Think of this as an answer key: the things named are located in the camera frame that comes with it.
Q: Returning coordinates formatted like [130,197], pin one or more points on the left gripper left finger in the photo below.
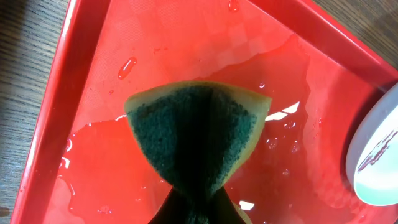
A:
[174,210]

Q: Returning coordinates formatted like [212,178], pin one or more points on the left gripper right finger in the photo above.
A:
[223,210]

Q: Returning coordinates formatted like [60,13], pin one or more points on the green and yellow sponge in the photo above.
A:
[196,134]

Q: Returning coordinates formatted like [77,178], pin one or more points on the red plastic serving tray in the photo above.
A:
[84,165]

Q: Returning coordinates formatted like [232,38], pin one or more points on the light blue plate top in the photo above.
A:
[371,161]

